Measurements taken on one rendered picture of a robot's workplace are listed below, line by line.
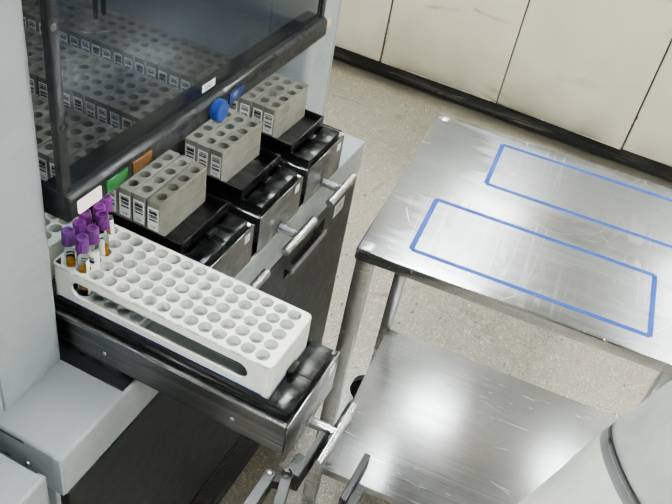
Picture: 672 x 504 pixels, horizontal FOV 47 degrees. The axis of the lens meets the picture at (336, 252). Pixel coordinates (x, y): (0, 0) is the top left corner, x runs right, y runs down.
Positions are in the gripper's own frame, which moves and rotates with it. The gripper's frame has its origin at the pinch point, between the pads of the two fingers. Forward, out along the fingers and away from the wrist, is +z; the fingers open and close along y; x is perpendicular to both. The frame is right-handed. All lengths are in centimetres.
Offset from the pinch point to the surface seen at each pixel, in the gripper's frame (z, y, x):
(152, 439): 2.5, 26.6, 16.8
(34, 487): -18.2, 26.7, 1.1
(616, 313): 38.2, -24.0, -7.3
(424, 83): 238, 61, 71
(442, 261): 33.8, 0.3, -7.4
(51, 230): 4.8, 43.3, -11.1
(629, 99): 232, -17, 46
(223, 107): 24.7, 31.7, -24.0
